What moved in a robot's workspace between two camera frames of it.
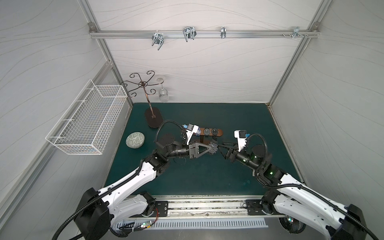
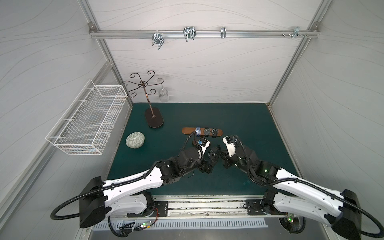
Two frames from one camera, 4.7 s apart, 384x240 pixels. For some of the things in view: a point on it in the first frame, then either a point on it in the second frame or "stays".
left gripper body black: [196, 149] → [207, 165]
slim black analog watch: [206, 132] stays
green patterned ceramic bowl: [134, 140] stays
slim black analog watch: [214, 132] stays
